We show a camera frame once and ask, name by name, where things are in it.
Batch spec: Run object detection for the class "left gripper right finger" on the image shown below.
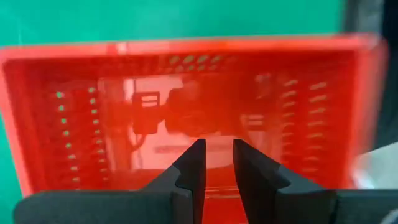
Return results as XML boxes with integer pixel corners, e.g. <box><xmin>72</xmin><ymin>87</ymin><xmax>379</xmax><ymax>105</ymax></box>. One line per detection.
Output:
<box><xmin>233</xmin><ymin>138</ymin><xmax>398</xmax><ymax>224</ymax></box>

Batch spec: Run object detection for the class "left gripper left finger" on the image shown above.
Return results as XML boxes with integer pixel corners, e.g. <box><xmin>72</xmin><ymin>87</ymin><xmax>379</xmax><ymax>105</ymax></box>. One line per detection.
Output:
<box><xmin>14</xmin><ymin>139</ymin><xmax>207</xmax><ymax>224</ymax></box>

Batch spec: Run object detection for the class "red slotted plastic basket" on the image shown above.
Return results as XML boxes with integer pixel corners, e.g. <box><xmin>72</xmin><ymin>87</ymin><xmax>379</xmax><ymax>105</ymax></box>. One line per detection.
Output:
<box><xmin>0</xmin><ymin>32</ymin><xmax>389</xmax><ymax>224</ymax></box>

